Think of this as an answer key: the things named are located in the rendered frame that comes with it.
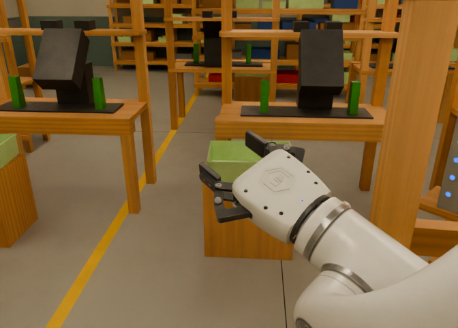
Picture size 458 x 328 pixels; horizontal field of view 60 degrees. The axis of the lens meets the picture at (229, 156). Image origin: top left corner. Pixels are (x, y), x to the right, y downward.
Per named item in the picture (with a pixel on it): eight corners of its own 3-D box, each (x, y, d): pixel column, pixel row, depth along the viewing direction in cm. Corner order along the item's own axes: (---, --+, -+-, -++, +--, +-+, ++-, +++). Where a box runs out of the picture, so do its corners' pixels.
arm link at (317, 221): (360, 194, 48) (340, 180, 49) (314, 239, 44) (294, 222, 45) (346, 230, 54) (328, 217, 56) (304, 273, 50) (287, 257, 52)
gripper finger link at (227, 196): (266, 189, 52) (238, 166, 55) (238, 209, 50) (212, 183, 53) (264, 202, 54) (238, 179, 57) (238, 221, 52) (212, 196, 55)
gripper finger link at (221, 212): (277, 199, 52) (249, 174, 55) (233, 232, 49) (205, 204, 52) (277, 204, 53) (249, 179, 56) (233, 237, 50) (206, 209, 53)
